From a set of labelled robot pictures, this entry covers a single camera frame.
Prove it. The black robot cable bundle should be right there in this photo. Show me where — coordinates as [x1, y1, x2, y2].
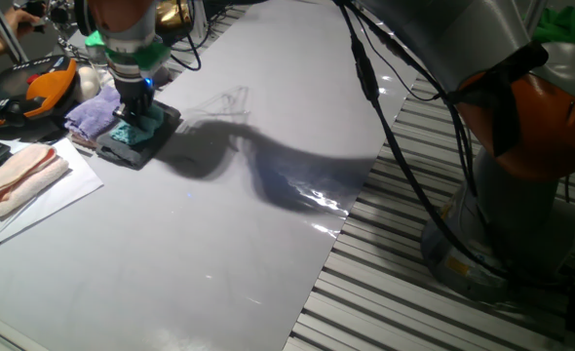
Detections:
[168, 0, 575, 293]

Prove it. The black and orange teach pendant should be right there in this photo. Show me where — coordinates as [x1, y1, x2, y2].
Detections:
[0, 54, 82, 132]

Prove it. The silver tripod leg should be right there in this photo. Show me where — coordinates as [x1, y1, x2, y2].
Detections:
[0, 0, 29, 63]

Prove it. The purple folded cloth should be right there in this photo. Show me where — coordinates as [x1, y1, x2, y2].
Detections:
[63, 85, 123, 142]

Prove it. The grey folded cloth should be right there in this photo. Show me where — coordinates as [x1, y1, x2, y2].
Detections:
[96, 100, 182, 171]

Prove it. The pink folded cloth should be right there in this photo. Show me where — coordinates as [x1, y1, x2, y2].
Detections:
[0, 142, 58, 206]
[0, 155, 70, 218]

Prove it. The green cloth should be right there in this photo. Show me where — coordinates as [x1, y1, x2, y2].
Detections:
[530, 5, 575, 55]

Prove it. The aluminium frame post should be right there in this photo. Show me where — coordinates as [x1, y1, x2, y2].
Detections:
[189, 0, 210, 45]

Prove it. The green printed wrist mount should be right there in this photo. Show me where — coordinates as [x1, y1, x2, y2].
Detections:
[85, 31, 172, 72]

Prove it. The glossy white table sheet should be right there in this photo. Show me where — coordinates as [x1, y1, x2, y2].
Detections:
[0, 0, 425, 351]

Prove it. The white egg-shaped object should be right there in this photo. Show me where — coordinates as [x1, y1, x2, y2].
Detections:
[75, 65, 102, 103]

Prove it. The teal microfibre cloth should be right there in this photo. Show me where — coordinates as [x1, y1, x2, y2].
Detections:
[109, 104, 166, 146]

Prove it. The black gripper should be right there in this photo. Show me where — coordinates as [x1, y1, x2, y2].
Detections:
[113, 75, 156, 129]

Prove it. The white printed paper sheet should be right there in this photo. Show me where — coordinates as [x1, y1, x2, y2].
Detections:
[0, 136, 104, 254]

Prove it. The gold foil bag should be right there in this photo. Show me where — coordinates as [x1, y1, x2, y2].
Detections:
[154, 0, 194, 40]

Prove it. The bystander hand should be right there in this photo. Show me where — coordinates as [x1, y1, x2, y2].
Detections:
[2, 7, 43, 40]

